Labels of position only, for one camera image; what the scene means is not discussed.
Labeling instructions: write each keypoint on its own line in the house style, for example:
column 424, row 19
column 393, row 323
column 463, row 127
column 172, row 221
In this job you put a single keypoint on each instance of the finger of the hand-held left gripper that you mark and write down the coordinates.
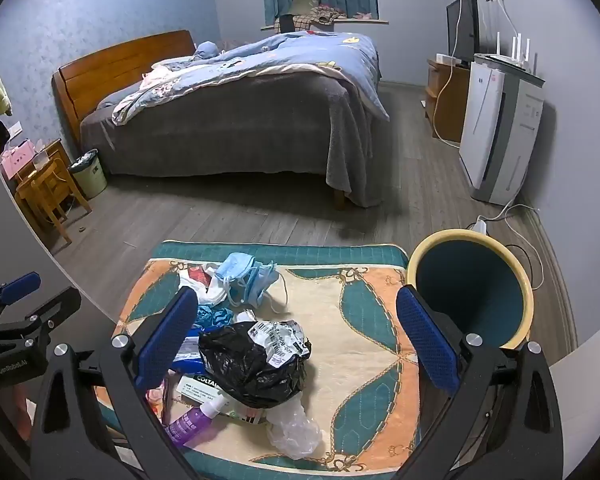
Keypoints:
column 55, row 307
column 21, row 286

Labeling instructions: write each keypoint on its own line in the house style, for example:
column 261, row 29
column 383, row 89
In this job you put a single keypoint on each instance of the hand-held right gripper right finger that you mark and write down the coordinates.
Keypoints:
column 427, row 340

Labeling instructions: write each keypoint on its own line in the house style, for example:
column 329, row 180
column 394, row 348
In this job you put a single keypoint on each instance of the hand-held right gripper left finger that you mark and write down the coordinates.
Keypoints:
column 167, row 340

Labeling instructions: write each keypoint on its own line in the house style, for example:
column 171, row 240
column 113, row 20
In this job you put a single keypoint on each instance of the blue white box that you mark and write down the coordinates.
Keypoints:
column 187, row 355

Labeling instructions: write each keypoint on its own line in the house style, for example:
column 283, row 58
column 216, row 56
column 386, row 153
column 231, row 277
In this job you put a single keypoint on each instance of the white medicine box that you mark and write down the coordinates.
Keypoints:
column 190, row 387

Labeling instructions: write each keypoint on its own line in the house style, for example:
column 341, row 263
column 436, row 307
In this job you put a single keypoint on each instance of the teal waste bin yellow rim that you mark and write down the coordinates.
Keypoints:
column 460, row 280

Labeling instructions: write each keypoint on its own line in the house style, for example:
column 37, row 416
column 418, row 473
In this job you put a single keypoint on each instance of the black plastic bag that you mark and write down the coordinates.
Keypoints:
column 235, row 365

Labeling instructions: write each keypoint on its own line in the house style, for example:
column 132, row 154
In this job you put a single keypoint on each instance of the purple spray bottle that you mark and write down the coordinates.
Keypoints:
column 190, row 422

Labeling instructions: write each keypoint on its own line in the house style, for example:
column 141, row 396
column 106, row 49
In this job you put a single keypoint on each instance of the clear plastic bag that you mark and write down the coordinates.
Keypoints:
column 295, row 430

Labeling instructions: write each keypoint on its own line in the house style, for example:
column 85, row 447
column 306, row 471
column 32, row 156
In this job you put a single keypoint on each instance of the teal crumpled cloth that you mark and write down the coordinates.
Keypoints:
column 215, row 316

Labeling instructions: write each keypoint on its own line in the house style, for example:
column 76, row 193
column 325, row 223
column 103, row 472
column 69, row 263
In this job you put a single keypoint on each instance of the white red plastic bag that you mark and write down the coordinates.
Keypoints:
column 200, row 285

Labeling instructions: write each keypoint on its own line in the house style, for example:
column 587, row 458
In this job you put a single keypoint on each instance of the silver foil strip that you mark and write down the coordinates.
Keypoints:
column 245, row 316

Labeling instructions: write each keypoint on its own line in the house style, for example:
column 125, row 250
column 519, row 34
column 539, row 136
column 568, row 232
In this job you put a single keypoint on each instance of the blue face mask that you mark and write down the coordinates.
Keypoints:
column 235, row 266
column 255, row 287

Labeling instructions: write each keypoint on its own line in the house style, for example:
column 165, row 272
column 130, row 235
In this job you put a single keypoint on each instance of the patterned teal orange mat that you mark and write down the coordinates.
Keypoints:
column 330, row 310

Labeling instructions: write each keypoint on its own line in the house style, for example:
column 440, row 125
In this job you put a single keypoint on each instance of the wooden stool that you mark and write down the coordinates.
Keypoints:
column 40, row 185

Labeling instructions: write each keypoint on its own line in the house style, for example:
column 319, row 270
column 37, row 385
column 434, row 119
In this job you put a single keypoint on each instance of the white power strip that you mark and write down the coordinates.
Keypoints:
column 480, row 226

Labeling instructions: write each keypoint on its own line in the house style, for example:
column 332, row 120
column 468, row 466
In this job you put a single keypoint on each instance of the pink box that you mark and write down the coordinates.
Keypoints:
column 17, row 157

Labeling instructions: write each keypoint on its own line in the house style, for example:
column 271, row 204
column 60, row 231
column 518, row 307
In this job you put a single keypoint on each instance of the small green bin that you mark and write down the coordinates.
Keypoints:
column 90, row 175

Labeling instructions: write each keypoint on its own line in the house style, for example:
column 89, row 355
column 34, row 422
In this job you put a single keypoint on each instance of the wooden nightstand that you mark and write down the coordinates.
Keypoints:
column 57, row 152

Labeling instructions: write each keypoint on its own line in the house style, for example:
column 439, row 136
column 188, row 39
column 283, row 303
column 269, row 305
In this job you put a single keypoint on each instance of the white panel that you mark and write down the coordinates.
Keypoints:
column 585, row 400

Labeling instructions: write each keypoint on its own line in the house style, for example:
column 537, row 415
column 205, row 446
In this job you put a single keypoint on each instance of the white air purifier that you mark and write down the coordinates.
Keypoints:
column 500, row 125

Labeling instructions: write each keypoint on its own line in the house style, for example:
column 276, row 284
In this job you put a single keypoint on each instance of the wooden bed with grey blanket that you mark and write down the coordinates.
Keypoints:
column 110, row 65

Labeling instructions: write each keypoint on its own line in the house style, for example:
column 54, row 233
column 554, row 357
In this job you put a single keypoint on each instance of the wooden cabinet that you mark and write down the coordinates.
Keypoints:
column 447, row 100

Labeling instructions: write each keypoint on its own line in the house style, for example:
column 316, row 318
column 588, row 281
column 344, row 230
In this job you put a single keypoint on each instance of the pink white cloth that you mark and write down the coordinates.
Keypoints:
column 155, row 79

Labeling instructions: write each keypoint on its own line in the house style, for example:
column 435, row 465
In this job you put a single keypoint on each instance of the white flat box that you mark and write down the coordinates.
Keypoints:
column 450, row 60

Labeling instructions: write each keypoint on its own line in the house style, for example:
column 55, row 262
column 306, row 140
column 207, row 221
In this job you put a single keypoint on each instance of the blue pillow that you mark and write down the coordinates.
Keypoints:
column 207, row 50

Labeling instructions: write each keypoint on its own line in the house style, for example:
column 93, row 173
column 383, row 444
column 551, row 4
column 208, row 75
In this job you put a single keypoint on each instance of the white router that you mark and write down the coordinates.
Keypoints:
column 512, row 57

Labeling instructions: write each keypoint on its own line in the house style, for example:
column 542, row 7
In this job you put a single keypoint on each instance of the blue printed quilt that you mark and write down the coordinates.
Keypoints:
column 300, row 50

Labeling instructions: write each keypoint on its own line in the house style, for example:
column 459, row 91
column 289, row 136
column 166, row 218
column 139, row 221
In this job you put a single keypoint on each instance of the black monitor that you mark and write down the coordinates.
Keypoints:
column 462, row 25

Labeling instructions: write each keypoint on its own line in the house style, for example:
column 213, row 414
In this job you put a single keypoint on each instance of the wooden window sill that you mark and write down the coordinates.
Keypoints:
column 375, row 22

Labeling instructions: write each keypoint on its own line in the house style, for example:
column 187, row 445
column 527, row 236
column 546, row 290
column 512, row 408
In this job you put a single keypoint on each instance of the small pink cloth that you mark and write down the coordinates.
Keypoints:
column 362, row 14

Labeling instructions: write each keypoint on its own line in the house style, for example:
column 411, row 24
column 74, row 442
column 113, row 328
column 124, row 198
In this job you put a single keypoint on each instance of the small black bag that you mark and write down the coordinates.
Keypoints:
column 286, row 25

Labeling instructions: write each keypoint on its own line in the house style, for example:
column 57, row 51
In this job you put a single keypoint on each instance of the checked cloth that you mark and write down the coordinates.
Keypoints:
column 315, row 20

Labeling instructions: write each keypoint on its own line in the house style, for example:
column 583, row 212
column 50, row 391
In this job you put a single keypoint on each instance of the olive cushion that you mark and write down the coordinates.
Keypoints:
column 305, row 1

